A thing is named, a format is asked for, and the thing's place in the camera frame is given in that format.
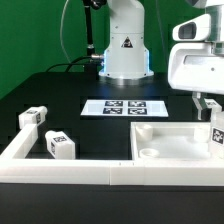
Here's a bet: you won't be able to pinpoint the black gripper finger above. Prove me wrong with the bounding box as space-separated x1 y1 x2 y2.
192 92 208 121

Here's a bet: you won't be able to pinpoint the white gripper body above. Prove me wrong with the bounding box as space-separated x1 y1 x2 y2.
168 14 224 95

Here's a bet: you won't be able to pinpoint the white square tabletop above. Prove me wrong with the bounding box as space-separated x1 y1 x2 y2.
129 120 224 162

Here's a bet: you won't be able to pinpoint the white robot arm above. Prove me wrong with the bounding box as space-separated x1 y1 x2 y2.
99 0 224 109

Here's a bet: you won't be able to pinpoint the white tag sheet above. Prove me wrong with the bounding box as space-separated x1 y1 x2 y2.
81 100 168 117

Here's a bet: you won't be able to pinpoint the black cables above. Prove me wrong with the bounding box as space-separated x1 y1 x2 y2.
45 55 94 74

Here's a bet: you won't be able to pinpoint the grey cable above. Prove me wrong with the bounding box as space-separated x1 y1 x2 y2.
59 0 73 64

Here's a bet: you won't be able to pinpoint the white fence wall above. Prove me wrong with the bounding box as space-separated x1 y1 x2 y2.
0 125 224 186

